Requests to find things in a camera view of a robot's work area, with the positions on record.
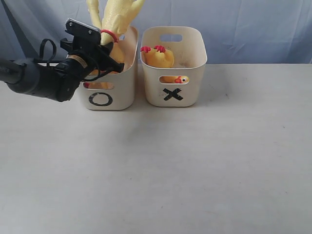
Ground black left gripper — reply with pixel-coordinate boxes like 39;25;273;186
60;37;124;81

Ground upright-headed yellow rubber chicken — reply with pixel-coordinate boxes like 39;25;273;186
140;45;190;84

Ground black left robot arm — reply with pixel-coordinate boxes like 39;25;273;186
0;36;124;102

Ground cream bin marked O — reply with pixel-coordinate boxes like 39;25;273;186
76;26;138;111

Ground cream bin marked X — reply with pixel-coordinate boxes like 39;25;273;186
141;26;207;107

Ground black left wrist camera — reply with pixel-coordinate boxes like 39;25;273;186
65;19;101;45

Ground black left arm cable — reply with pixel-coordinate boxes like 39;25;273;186
39;39;57;68

